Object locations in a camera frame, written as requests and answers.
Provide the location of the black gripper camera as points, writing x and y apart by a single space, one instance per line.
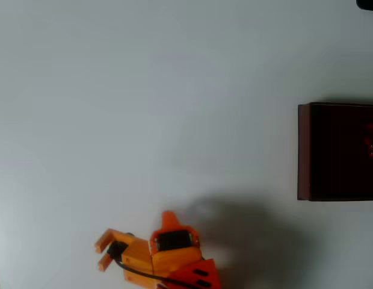
117 249

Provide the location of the small red toy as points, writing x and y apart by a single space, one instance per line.
370 141

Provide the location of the light orange camera bracket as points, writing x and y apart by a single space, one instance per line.
105 236

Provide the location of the dark brown box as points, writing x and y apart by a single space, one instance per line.
334 153

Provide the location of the black object at corner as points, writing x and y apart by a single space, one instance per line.
368 4

